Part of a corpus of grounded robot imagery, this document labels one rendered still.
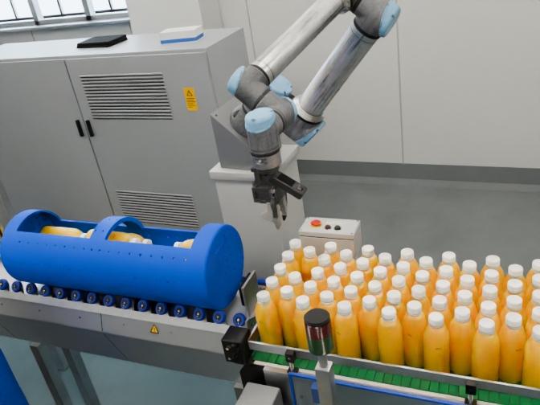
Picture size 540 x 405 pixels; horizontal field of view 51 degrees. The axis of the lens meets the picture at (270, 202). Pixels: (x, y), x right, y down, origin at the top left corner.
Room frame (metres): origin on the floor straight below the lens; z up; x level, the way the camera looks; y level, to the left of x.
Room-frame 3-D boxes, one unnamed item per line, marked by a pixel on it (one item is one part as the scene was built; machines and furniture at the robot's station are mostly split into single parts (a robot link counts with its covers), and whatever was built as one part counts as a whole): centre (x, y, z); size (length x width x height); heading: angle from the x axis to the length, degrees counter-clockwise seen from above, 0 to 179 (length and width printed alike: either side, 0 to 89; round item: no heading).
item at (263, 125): (1.58, -0.01, 1.54); 0.10 x 0.09 x 0.12; 149
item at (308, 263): (1.58, -0.10, 0.99); 0.07 x 0.07 x 0.19
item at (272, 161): (1.58, -0.01, 1.45); 0.10 x 0.09 x 0.05; 154
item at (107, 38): (4.01, 0.95, 1.46); 0.32 x 0.23 x 0.04; 62
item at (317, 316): (1.05, -0.06, 1.18); 0.06 x 0.06 x 0.16
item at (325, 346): (1.05, -0.06, 1.18); 0.06 x 0.06 x 0.05
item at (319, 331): (1.05, -0.06, 1.23); 0.06 x 0.06 x 0.04
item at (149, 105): (4.02, 1.05, 0.72); 2.15 x 0.54 x 1.45; 62
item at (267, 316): (1.38, 0.07, 0.99); 0.07 x 0.07 x 0.19
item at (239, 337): (1.35, 0.17, 0.95); 0.10 x 0.07 x 0.10; 154
